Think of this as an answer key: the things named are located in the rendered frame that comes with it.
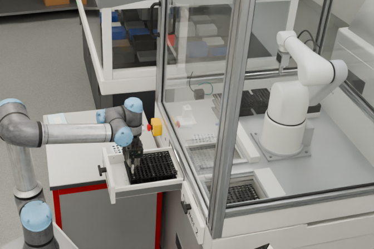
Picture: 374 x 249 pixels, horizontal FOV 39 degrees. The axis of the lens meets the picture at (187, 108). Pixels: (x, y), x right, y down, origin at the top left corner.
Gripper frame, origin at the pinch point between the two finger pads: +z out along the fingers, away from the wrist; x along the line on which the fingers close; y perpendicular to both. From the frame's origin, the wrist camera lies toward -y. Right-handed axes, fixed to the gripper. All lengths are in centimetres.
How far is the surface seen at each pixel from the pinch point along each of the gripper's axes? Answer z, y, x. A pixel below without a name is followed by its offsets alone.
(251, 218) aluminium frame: -5, 46, 40
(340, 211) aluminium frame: 0, 45, 81
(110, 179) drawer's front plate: 5.0, 3.2, -10.5
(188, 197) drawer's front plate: 5.4, 20.3, 21.8
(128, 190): 10.5, 5.9, -2.6
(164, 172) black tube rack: 7.9, -1.0, 15.2
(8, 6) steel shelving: 83, -381, -79
